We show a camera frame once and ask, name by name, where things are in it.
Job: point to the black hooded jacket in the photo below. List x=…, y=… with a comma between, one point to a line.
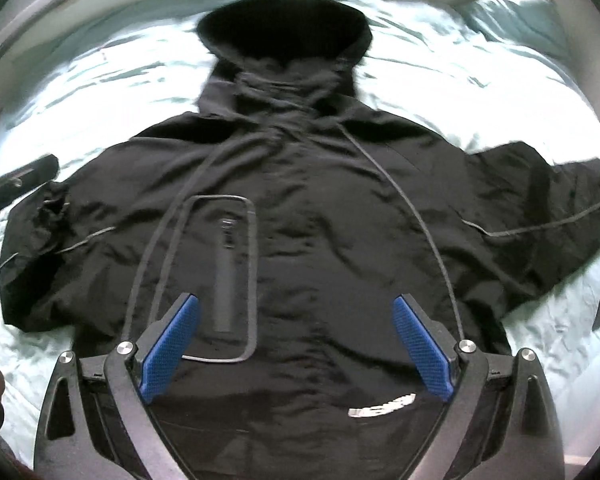
x=296, y=214

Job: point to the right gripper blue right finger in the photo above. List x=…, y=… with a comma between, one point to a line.
x=430, y=346

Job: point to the light teal bed comforter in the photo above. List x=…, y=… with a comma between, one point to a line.
x=109, y=80

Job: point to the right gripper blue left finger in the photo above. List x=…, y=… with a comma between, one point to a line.
x=161, y=347

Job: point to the teal pillow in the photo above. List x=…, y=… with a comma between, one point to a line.
x=534, y=24

